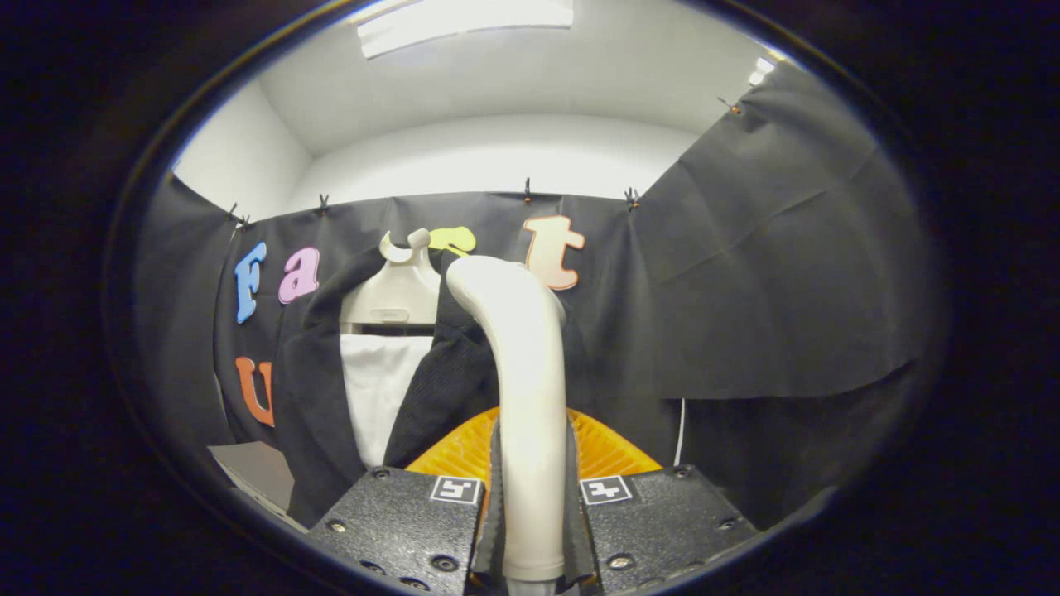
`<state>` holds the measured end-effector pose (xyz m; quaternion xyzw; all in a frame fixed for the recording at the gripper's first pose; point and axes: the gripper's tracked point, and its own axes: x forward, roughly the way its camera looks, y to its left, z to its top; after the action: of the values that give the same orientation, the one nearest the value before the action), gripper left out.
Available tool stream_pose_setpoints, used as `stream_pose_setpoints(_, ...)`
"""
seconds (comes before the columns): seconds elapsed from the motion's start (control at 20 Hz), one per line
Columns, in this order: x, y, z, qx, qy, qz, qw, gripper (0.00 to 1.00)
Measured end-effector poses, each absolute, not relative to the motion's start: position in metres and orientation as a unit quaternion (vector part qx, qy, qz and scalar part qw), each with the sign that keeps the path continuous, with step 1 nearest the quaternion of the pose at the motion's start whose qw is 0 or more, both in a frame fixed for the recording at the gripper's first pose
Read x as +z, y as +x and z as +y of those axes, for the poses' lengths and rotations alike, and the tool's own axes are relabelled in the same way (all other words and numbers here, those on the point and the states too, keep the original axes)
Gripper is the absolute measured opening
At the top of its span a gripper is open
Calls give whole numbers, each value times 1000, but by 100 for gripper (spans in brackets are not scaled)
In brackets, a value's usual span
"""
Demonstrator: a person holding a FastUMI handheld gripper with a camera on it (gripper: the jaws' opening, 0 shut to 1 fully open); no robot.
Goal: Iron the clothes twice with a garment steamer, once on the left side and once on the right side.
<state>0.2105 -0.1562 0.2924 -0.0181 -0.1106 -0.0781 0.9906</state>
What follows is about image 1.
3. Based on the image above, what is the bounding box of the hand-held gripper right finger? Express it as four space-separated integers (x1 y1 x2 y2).
565 406 763 593

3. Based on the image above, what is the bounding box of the white shirt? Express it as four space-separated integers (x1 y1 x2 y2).
340 334 434 469

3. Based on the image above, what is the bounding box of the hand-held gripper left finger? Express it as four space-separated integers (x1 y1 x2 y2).
306 407 508 596

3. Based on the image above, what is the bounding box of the white garment steamer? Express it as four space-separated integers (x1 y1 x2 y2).
446 255 571 584

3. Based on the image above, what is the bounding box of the black backdrop cloth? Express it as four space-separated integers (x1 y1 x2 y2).
132 62 945 531

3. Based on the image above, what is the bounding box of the black blazer jacket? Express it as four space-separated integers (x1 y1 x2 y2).
273 244 676 529

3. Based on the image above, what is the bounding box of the white plastic hanger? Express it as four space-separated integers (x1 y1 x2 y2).
340 228 442 328

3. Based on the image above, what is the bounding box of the row of black clips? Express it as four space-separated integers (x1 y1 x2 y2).
225 98 742 226

